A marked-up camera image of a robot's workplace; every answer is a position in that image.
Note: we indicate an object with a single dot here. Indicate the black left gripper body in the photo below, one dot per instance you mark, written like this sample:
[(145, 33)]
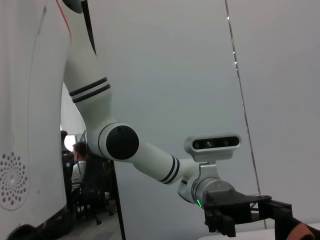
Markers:
[(225, 202)]

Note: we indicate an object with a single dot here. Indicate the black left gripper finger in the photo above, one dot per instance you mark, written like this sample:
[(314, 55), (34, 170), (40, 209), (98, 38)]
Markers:
[(276, 210)]

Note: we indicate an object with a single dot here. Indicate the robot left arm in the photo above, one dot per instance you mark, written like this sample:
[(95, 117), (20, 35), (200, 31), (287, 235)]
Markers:
[(95, 105)]

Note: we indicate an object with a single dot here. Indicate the black office chair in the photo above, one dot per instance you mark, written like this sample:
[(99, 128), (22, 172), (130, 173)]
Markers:
[(96, 185)]

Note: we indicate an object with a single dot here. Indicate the grey partition board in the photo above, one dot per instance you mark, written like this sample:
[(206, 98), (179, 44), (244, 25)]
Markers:
[(175, 75)]

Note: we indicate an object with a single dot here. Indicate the seated person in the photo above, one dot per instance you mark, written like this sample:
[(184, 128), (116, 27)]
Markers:
[(78, 162)]

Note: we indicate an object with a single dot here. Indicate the black background equipment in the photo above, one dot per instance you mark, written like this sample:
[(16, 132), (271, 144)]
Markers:
[(67, 170)]

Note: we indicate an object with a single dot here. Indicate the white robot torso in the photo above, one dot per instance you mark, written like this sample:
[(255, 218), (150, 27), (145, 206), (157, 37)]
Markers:
[(30, 112)]

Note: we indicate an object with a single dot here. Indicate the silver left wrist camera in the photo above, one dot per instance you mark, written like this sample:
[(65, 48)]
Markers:
[(212, 145)]

